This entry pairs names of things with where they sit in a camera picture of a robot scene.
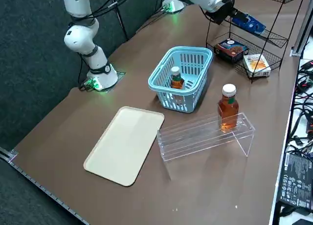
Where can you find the cream plastic tray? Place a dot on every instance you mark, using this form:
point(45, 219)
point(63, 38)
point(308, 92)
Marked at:
point(122, 146)

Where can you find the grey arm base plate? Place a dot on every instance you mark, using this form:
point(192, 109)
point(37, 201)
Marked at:
point(121, 74)

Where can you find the amber tea bottle white cap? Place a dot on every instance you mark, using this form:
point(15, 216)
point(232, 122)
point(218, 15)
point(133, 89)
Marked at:
point(228, 110)
point(177, 82)

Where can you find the white Franzzi cracker box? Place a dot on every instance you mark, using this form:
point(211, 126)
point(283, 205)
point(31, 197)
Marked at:
point(256, 64)

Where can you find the aluminium table edge rail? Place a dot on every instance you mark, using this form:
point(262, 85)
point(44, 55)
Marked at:
point(36, 183)

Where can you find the black power adapter with label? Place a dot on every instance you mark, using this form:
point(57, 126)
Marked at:
point(297, 178)

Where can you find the aluminium profile post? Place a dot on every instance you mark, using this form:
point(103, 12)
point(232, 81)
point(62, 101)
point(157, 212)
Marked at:
point(302, 22)

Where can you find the dark chocolate cookie box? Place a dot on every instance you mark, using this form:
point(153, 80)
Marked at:
point(231, 50)

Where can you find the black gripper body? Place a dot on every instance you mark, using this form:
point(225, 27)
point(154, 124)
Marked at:
point(223, 13)

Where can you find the light blue plastic basket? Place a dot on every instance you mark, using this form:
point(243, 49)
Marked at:
point(203, 71)

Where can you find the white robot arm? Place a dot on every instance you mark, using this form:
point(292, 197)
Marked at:
point(80, 39)
point(176, 6)

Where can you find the clear acrylic shelf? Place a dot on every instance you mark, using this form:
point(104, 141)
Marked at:
point(207, 139)

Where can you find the blue Oreo cookie box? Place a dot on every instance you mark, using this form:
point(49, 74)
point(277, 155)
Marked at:
point(254, 25)

